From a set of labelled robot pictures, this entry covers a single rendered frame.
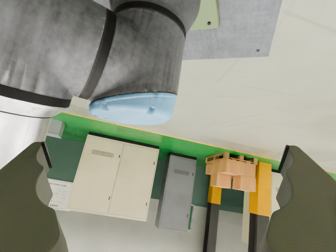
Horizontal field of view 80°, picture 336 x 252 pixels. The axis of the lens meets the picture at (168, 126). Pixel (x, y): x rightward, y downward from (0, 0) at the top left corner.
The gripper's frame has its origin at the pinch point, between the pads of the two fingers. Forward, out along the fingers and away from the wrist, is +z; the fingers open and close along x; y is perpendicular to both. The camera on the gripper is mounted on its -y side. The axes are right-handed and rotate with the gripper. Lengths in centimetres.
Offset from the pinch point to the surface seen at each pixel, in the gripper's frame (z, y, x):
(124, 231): 399, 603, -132
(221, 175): 354, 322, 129
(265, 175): 357, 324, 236
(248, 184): 318, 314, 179
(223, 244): 414, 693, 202
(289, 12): 114, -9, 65
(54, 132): 360, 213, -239
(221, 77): 166, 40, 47
